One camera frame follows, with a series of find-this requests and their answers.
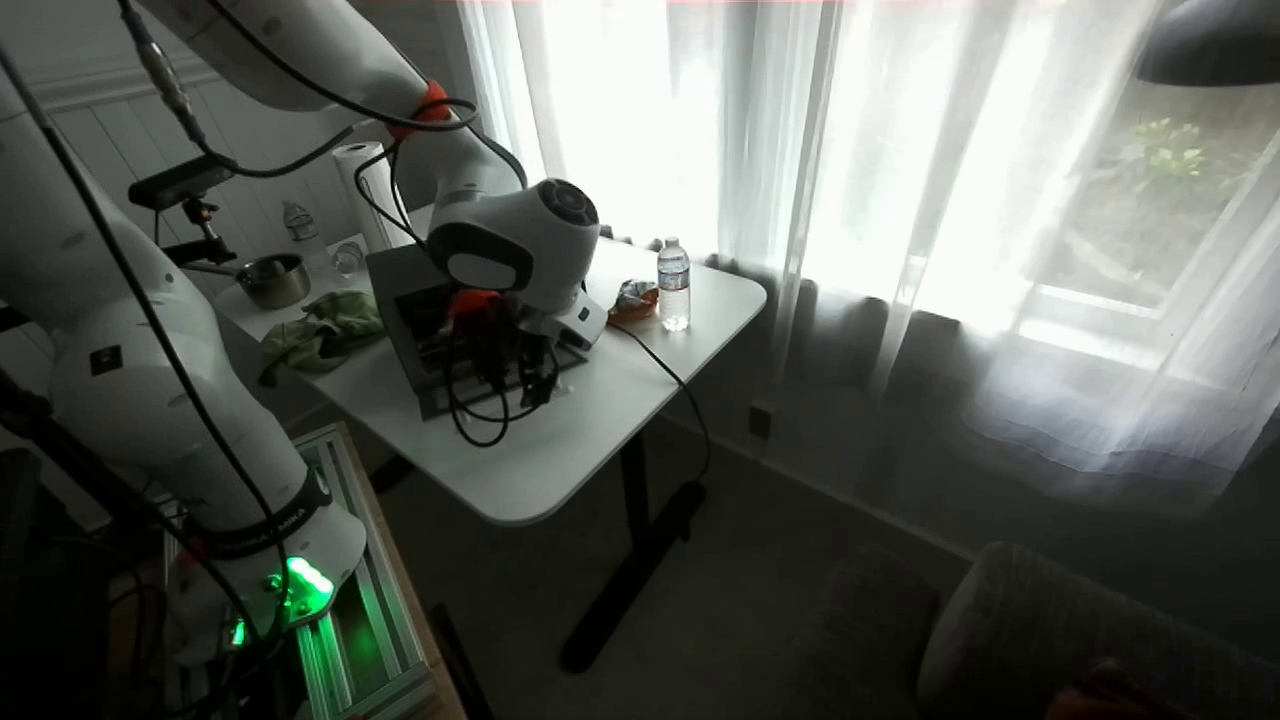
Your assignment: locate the black toaster oven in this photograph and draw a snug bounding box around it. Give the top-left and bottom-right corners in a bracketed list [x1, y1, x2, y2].
[362, 238, 596, 424]

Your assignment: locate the black table leg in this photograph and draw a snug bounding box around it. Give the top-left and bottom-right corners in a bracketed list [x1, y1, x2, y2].
[556, 429, 712, 678]

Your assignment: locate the small orange object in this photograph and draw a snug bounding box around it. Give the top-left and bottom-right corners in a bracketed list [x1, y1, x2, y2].
[602, 277, 663, 326]

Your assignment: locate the green cloth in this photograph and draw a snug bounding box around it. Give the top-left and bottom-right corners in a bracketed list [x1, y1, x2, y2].
[256, 287, 389, 378]

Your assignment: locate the white window frame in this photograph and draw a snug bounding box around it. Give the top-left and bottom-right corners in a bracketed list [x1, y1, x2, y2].
[1012, 74, 1280, 373]

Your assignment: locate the wall power outlet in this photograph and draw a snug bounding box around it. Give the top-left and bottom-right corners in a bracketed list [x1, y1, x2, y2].
[745, 394, 779, 447]

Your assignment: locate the clear plastic water bottle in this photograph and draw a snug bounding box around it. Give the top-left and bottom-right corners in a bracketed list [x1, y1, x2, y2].
[656, 236, 695, 337]

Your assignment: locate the grey armchair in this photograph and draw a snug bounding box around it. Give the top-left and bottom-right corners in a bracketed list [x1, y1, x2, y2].
[910, 534, 1280, 720]

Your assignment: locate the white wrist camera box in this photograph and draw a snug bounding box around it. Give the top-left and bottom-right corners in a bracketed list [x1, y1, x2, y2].
[535, 292, 606, 355]

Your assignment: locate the wooden robot cart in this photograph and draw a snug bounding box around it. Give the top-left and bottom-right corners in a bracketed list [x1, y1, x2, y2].
[285, 420, 471, 720]

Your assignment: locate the black power cable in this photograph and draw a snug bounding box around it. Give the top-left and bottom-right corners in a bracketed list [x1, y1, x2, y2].
[606, 317, 720, 512]

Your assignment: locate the black camera on stand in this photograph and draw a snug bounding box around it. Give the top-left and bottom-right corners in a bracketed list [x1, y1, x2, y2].
[122, 147, 243, 272]

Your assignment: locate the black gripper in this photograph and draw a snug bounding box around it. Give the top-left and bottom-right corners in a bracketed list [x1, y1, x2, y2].
[439, 282, 562, 420]

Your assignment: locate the small white cup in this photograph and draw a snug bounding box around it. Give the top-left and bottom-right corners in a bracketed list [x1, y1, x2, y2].
[324, 233, 374, 282]

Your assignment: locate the dark lamp shade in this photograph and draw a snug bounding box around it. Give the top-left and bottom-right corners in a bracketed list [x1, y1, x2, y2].
[1133, 0, 1280, 92]

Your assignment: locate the metal bowl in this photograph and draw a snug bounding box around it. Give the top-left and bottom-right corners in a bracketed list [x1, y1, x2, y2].
[237, 249, 314, 311]

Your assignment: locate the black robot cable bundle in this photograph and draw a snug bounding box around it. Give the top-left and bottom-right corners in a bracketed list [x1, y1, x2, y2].
[117, 0, 567, 452]

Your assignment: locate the white sheer curtain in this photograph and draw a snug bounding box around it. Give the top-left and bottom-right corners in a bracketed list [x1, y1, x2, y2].
[453, 0, 1280, 514]

